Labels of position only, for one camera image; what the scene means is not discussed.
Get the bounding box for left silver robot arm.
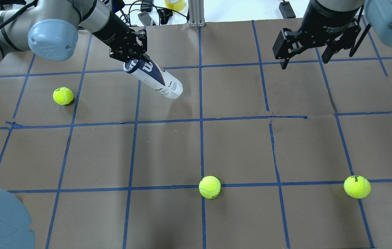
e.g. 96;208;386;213
0;0;150;63

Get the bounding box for yellow tape roll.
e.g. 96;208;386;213
164;0;186;12

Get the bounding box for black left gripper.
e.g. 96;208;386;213
94;12;148;63

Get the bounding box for tennis ball Wilson 3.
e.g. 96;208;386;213
343;175;371;199

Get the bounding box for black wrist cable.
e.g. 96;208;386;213
349;3;371;58

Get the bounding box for aluminium frame post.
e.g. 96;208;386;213
188;0;206;27

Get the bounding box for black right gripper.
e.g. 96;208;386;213
272;0;362;70

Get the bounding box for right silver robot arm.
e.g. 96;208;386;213
272;0;392;69

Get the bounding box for tennis ball Roland Garros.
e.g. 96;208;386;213
53;87;74;105

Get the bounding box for black power adapter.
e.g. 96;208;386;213
279;0;297;19

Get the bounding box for middle tennis ball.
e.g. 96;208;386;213
198;176;221;200

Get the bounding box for white blue tennis ball can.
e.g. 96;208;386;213
123;58;183;99

